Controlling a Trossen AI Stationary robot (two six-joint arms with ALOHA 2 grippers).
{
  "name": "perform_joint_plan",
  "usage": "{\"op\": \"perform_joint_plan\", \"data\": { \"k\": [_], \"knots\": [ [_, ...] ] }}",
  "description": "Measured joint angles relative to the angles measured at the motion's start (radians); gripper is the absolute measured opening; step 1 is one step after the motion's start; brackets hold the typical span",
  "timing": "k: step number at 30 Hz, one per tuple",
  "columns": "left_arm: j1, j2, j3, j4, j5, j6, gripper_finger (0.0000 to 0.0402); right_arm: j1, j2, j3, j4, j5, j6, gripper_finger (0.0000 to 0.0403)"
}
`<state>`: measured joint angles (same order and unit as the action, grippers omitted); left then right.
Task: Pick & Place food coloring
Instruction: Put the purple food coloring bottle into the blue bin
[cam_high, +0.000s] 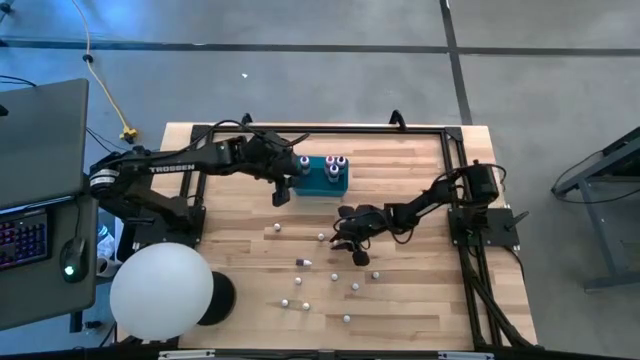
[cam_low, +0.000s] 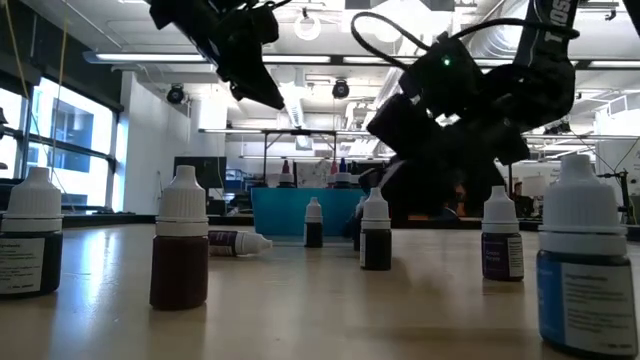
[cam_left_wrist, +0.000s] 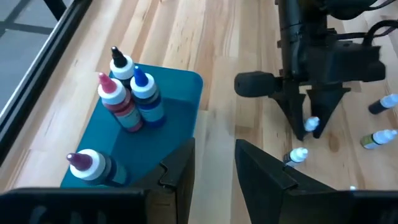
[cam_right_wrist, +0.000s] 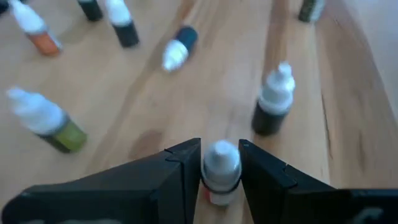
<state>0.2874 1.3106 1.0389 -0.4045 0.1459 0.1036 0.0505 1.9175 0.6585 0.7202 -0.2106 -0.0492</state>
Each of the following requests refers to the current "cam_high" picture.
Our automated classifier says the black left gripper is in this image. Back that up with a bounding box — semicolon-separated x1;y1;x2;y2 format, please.
243;130;303;207

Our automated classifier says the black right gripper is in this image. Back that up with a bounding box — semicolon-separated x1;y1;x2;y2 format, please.
330;204;389;268

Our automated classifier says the teal plastic bin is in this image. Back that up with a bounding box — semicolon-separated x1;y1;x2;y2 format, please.
292;155;350;198

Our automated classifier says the black round disc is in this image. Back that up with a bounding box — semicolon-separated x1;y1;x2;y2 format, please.
196;270;238;327

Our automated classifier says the white sphere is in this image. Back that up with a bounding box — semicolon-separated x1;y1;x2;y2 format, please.
109;242;215;343

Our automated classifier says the clear plastic bottle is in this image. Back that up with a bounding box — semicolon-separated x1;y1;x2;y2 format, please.
96;223;117;259

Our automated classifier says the white cup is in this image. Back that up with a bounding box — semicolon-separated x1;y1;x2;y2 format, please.
95;256;122;279

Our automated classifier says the black computer mouse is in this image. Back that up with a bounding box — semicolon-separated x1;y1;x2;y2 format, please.
59;236;89;285

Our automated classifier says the grey laptop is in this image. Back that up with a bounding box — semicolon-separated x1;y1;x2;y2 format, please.
0;78;91;211

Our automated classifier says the grey metal stand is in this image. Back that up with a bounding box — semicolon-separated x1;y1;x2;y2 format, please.
551;126;640;292

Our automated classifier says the backlit black keyboard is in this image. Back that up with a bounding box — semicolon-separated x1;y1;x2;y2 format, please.
0;208;50;272

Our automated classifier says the grey side desk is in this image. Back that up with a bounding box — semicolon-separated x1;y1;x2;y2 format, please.
0;193;100;332

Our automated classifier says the black aluminium table frame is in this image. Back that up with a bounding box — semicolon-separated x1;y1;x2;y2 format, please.
178;109;540;351

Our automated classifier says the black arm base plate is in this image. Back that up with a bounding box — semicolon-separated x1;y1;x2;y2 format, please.
447;206;530;250
119;202;207;262

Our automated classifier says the silver metal bracket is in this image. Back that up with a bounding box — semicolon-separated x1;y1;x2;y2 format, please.
438;351;495;360
158;349;216;360

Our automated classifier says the yellow power cable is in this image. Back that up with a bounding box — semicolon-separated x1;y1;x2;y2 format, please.
69;0;140;145

